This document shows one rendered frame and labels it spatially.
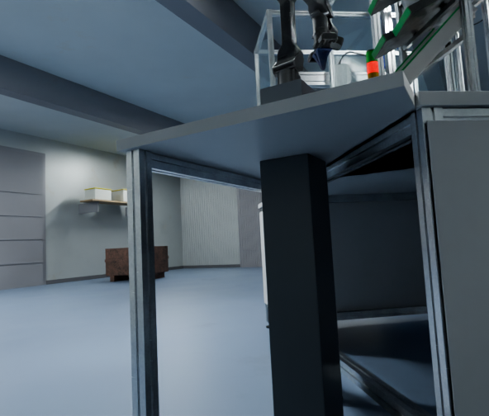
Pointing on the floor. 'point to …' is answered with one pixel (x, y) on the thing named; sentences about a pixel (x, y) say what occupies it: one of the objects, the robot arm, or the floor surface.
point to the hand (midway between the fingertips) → (322, 61)
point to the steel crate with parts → (119, 266)
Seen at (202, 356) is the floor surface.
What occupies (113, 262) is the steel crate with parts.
